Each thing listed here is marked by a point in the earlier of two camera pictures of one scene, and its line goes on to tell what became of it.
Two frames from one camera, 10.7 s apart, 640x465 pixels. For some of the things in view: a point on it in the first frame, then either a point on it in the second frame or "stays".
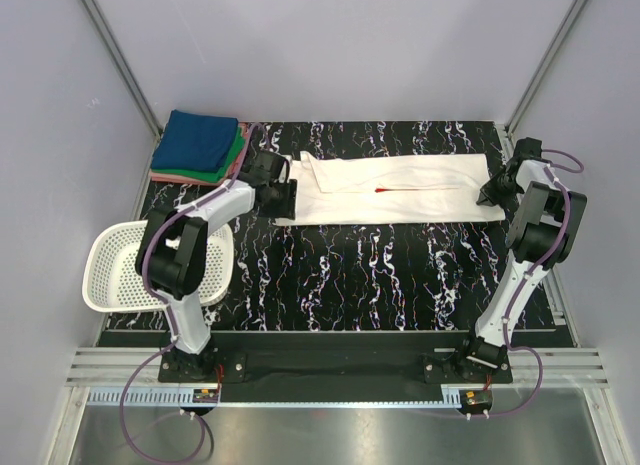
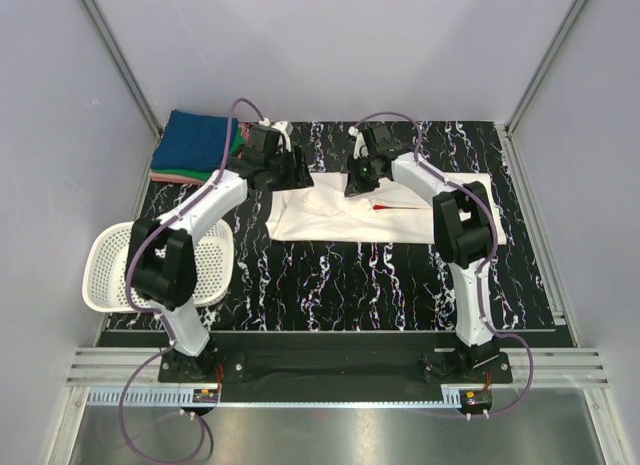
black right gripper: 495,188 → 358,178
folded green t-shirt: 210,176 stays
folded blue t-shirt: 195,142 stays
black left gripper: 288,199 → 293,167
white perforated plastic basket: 111,281 stays
